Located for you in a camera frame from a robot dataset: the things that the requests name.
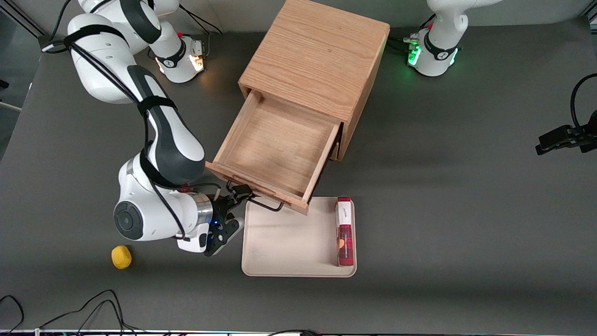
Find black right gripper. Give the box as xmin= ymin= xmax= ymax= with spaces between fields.
xmin=204 ymin=184 xmax=255 ymax=257

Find red and white cookie box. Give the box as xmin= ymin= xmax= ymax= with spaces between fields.
xmin=336 ymin=196 xmax=355 ymax=267

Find beige plastic tray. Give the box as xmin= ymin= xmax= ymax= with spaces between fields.
xmin=241 ymin=196 xmax=357 ymax=278

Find wooden drawer cabinet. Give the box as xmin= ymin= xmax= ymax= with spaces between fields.
xmin=238 ymin=0 xmax=391 ymax=162

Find black side camera cable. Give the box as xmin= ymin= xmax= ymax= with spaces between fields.
xmin=570 ymin=73 xmax=597 ymax=131

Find yellow lemon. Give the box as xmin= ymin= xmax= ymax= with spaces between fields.
xmin=111 ymin=245 xmax=132 ymax=270

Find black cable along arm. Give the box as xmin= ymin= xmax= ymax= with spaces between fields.
xmin=40 ymin=0 xmax=222 ymax=241

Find black right arm base cable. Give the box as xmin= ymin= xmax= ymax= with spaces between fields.
xmin=179 ymin=5 xmax=223 ymax=59

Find left arm base connector plugs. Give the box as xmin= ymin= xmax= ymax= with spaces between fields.
xmin=389 ymin=36 xmax=419 ymax=51

